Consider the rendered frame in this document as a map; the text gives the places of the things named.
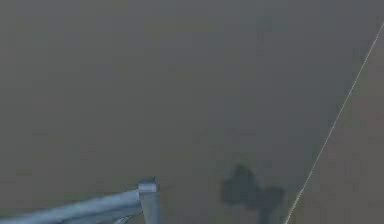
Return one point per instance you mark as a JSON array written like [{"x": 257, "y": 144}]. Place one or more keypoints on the grey metal furniture frame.
[{"x": 100, "y": 205}]

